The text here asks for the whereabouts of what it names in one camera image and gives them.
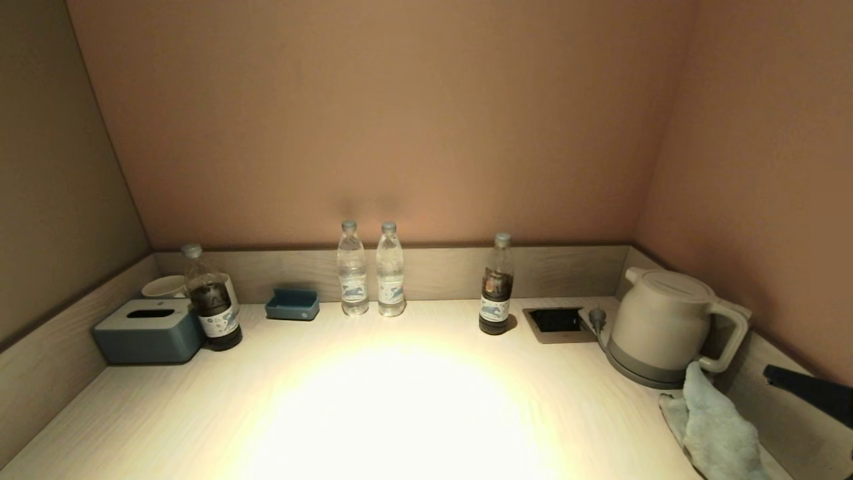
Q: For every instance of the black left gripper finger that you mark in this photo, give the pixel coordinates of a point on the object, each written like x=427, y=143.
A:
x=826, y=408

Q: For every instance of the fuller dark drink bottle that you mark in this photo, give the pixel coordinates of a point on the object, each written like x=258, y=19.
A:
x=213, y=306

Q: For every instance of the half-full dark drink bottle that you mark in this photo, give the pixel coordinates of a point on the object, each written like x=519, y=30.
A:
x=496, y=300

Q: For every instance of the small blue tray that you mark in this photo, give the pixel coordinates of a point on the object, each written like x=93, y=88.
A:
x=292, y=308

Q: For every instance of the blue grey tissue box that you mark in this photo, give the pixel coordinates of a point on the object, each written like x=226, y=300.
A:
x=146, y=336

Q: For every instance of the cream electric kettle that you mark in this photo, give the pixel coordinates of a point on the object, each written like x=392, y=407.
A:
x=656, y=313

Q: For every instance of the clear water bottle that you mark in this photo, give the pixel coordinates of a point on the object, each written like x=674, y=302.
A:
x=352, y=280
x=390, y=280

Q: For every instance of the light blue fluffy cloth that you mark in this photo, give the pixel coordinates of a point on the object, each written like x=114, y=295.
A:
x=716, y=426

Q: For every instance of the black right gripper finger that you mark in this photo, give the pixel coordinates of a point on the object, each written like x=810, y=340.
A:
x=826, y=389

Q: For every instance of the grey kettle power plug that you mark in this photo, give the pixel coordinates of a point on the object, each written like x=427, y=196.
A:
x=598, y=316

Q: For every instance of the grey kettle base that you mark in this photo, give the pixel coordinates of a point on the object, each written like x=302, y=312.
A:
x=633, y=374

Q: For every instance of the white ceramic cup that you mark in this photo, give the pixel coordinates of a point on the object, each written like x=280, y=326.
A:
x=163, y=286

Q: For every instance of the black recessed socket box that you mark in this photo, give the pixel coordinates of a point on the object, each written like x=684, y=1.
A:
x=558, y=321

